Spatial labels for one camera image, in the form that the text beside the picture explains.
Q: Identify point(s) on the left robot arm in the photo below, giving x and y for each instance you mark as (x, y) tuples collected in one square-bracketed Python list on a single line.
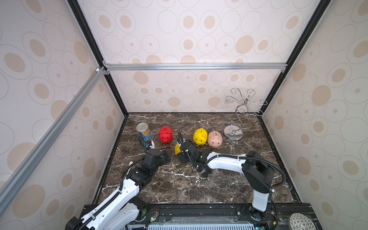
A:
[(116, 211)]

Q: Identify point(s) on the perforated metal mesh dome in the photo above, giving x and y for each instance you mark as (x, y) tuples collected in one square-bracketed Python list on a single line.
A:
[(298, 221)]

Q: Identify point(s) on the yellow piggy bank front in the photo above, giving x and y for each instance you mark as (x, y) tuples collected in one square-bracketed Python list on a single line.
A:
[(200, 136)]

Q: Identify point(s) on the horizontal aluminium rail back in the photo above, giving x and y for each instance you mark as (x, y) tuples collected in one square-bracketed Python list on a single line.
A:
[(194, 67)]

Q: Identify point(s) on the pink piggy bank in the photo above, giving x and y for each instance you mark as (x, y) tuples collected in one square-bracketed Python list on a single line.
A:
[(215, 139)]

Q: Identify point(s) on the diagonal aluminium rail left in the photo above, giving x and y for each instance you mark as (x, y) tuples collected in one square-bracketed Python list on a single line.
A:
[(23, 172)]

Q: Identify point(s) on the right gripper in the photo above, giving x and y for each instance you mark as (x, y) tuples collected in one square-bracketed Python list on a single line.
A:
[(184, 146)]

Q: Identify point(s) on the yellow piggy bank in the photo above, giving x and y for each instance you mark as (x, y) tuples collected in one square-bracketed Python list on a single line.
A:
[(200, 136), (177, 149)]

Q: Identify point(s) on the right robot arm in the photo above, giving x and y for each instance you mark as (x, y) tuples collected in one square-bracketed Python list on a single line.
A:
[(262, 175)]

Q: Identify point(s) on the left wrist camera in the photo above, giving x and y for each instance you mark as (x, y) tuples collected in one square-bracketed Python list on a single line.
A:
[(149, 144)]

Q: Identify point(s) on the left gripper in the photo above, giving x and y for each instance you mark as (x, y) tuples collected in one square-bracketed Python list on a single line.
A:
[(164, 159)]

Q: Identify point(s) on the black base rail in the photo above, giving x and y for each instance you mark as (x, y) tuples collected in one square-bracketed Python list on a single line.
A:
[(139, 216)]

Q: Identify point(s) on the chrome wire hook stand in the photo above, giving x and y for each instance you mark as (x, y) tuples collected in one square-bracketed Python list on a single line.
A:
[(235, 132)]

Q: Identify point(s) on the yellow piggy bank back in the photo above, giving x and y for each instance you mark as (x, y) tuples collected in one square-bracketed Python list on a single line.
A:
[(177, 149)]

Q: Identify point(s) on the red piggy bank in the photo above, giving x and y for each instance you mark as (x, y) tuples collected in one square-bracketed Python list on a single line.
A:
[(165, 134)]

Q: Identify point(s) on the blue labelled tin can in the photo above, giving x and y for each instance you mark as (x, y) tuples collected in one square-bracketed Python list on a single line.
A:
[(144, 131)]

